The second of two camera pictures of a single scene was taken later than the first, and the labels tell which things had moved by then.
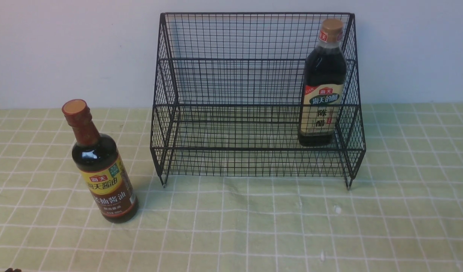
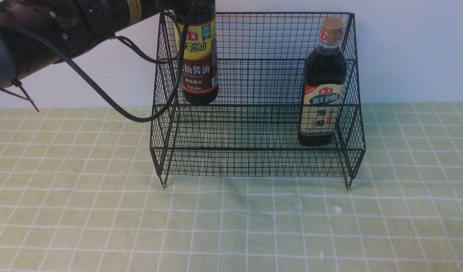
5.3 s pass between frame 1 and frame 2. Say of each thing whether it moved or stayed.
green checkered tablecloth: stayed
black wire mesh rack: stayed
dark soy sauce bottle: moved
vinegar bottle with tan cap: stayed
